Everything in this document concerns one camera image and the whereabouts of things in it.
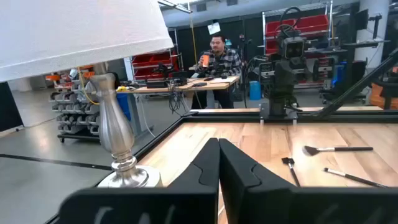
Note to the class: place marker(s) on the black partition panel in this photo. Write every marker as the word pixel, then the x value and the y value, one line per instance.
pixel 9 105

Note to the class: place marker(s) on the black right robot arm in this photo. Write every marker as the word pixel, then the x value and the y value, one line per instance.
pixel 281 105

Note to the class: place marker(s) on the grey parts-bin cart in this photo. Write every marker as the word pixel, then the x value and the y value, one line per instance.
pixel 71 109

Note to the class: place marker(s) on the metal shelf with red bins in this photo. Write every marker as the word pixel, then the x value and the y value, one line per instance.
pixel 311 23

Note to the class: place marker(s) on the orange cup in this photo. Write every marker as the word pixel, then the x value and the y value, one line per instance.
pixel 206 60

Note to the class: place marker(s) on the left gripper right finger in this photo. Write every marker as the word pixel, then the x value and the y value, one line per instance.
pixel 264 205

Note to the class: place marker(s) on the red storage bin rack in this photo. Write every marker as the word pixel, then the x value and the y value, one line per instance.
pixel 149 59

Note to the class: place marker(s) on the blue barrel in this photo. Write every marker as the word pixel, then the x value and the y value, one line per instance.
pixel 255 90

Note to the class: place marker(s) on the person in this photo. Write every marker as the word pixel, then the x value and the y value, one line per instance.
pixel 222 60

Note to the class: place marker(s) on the white paper sign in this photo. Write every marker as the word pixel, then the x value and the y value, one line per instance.
pixel 214 28

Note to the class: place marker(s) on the black desk equipment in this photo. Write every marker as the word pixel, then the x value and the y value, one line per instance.
pixel 161 83

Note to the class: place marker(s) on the white shade silver table lamp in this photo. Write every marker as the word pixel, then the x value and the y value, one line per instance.
pixel 77 31

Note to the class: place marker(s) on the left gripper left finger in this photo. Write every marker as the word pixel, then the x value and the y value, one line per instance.
pixel 192 202

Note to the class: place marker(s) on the wooden desk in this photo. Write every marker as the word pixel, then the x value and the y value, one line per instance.
pixel 199 86

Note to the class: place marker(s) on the square-head makeup brush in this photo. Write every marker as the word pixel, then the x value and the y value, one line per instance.
pixel 287 161

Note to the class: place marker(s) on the ceiling light fixture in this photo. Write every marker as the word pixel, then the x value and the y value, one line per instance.
pixel 177 7

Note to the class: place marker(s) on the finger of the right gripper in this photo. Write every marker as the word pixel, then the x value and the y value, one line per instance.
pixel 280 79
pixel 288 79

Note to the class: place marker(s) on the blue bin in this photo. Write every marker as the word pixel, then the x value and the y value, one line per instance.
pixel 123 105

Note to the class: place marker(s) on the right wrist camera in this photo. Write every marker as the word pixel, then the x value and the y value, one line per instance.
pixel 293 48

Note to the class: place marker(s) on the fan makeup brush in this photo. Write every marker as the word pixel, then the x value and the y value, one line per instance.
pixel 342 149

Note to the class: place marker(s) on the thin black makeup brush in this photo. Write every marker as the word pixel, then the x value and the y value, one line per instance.
pixel 354 178

